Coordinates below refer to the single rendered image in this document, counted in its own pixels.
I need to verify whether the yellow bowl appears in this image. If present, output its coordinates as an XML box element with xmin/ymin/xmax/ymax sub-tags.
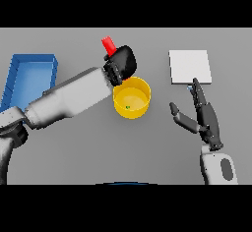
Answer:
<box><xmin>112</xmin><ymin>76</ymin><xmax>153</xmax><ymax>120</ymax></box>

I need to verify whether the blue tray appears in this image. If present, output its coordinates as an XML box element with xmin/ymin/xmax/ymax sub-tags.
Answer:
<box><xmin>0</xmin><ymin>53</ymin><xmax>59</xmax><ymax>113</ymax></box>

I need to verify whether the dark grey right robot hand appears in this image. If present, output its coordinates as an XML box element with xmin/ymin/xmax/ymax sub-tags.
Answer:
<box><xmin>168</xmin><ymin>77</ymin><xmax>224</xmax><ymax>151</ymax></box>

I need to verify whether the pale square measuring scale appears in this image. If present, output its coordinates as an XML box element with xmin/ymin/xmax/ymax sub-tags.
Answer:
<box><xmin>168</xmin><ymin>49</ymin><xmax>213</xmax><ymax>86</ymax></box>

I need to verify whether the red beaker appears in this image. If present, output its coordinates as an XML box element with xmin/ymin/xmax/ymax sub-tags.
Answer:
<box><xmin>100</xmin><ymin>35</ymin><xmax>118</xmax><ymax>56</ymax></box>

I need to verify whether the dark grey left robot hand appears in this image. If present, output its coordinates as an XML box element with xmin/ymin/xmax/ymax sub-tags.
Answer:
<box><xmin>102</xmin><ymin>44</ymin><xmax>138</xmax><ymax>87</ymax></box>

